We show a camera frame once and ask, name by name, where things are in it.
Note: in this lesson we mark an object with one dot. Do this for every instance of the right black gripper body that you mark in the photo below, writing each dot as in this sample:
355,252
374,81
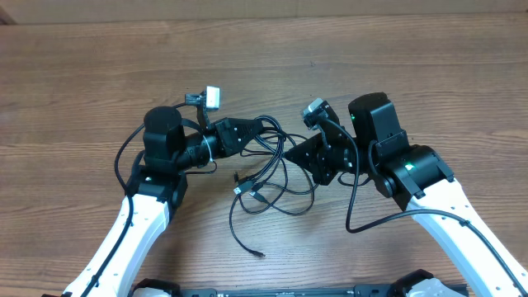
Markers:
340,160

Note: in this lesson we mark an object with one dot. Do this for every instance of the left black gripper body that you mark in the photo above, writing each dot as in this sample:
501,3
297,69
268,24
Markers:
222,137

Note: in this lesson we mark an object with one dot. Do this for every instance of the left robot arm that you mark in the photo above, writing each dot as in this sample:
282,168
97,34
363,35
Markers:
173,148

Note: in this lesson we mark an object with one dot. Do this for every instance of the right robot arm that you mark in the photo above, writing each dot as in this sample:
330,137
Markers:
419,181

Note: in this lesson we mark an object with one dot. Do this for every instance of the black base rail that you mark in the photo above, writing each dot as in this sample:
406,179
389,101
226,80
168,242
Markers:
417,283

